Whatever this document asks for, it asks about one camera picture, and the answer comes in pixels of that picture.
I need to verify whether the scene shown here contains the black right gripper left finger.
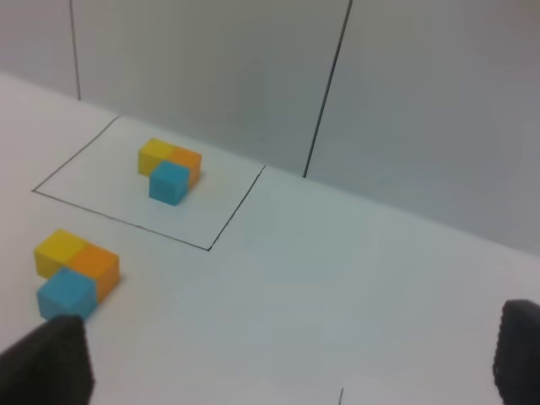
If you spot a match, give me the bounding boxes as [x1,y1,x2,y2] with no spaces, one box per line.
[1,315,95,404]

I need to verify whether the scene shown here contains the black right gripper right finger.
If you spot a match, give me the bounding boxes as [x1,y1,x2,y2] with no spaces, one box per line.
[492,300,539,404]

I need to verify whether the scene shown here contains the template blue cube block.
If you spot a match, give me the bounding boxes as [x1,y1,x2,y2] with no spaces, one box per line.
[148,161,190,206]

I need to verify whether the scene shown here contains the template yellow cube block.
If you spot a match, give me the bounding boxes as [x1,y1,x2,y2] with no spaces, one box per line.
[138,138,175,176]

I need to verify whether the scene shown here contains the template orange cube block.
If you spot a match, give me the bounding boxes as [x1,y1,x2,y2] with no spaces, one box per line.
[166,147,202,189]

